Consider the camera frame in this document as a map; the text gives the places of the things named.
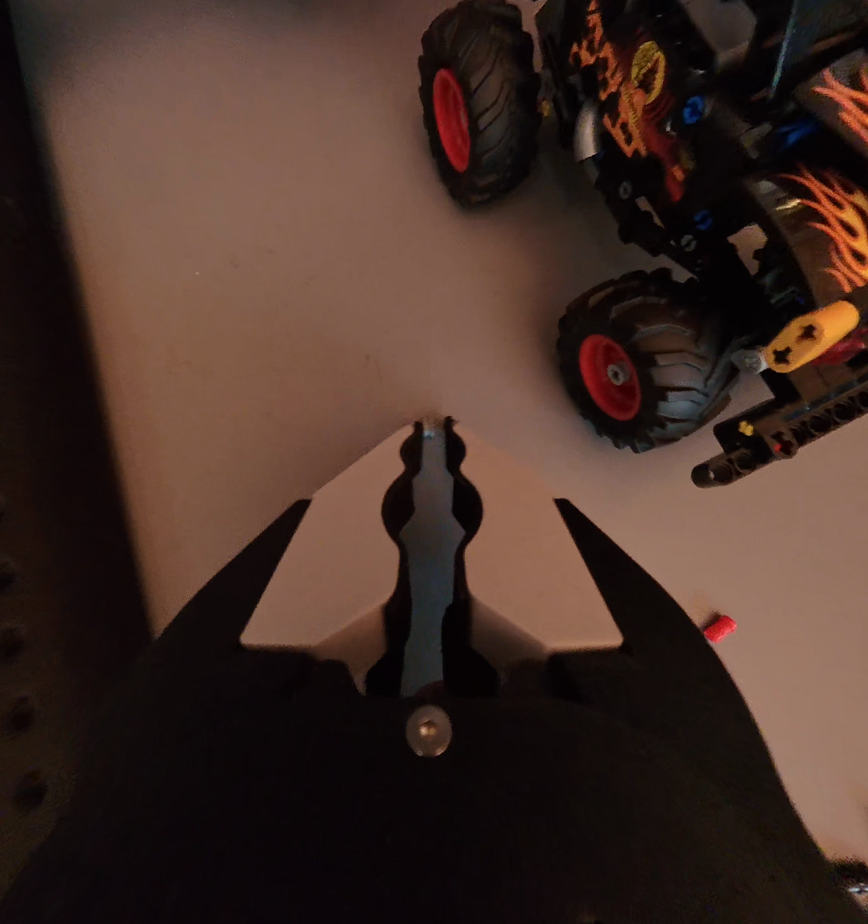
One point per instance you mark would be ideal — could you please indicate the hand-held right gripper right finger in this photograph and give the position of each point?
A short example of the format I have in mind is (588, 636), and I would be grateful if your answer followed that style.
(528, 577)

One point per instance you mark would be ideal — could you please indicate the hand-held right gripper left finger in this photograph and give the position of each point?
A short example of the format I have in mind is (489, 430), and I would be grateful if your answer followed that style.
(318, 577)

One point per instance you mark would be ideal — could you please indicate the grey toy piece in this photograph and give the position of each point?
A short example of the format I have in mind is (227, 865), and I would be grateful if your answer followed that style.
(430, 577)

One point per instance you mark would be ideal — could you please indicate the small red toy piece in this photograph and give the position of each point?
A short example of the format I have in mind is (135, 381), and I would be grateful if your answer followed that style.
(719, 628)

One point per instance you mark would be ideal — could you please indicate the dark perforated panel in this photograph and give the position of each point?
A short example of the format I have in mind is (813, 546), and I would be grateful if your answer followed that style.
(37, 433)

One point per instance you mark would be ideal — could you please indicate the black flame toy monster truck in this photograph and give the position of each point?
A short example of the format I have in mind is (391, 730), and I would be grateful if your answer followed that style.
(492, 108)

